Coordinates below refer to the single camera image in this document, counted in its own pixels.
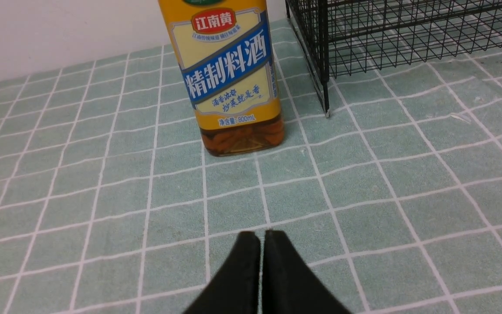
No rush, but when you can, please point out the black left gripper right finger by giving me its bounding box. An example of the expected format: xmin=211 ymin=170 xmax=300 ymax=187
xmin=261 ymin=230 xmax=350 ymax=314

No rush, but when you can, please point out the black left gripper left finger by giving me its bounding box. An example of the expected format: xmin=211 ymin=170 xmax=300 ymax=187
xmin=184 ymin=231 xmax=261 ymax=314

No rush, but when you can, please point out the large cooking wine bottle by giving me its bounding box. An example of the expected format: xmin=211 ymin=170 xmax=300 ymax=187
xmin=159 ymin=0 xmax=285 ymax=157

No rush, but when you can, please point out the green checkered tablecloth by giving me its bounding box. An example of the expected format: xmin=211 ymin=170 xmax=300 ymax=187
xmin=0 ymin=20 xmax=502 ymax=314

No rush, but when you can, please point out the black wire mesh shelf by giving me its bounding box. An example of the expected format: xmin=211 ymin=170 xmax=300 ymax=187
xmin=285 ymin=0 xmax=502 ymax=117

